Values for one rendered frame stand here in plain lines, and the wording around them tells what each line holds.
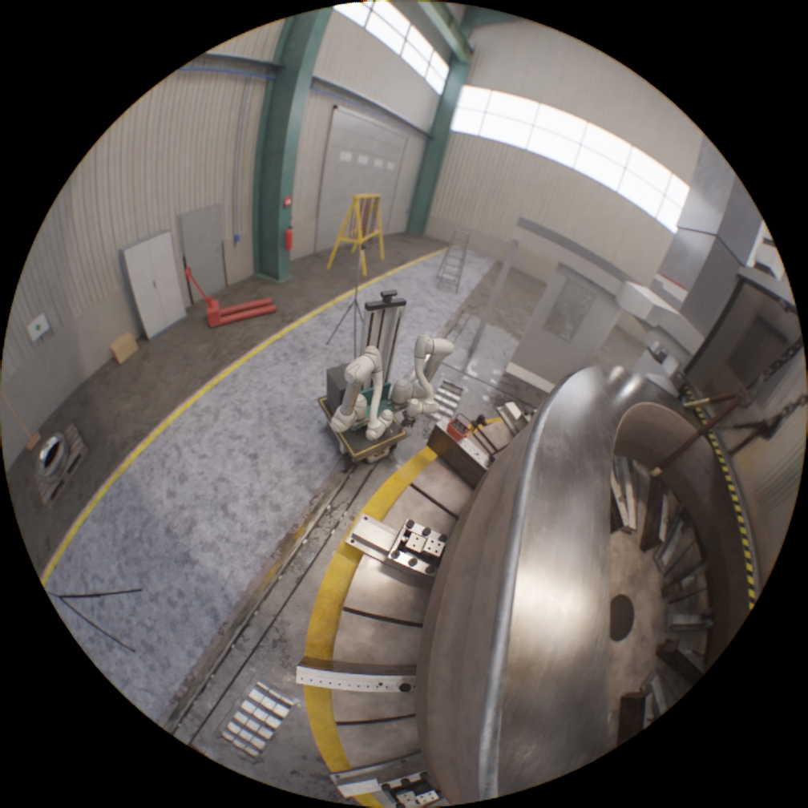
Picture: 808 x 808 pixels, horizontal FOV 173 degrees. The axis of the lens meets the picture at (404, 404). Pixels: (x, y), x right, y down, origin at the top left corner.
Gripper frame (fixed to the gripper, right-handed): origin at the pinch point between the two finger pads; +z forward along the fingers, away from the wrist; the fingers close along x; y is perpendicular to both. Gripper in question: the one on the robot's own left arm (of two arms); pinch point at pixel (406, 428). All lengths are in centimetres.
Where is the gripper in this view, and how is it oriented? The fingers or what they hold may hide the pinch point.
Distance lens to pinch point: 255.9
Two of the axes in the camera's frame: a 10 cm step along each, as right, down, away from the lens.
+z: -2.0, 6.7, 7.1
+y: 5.7, 6.7, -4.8
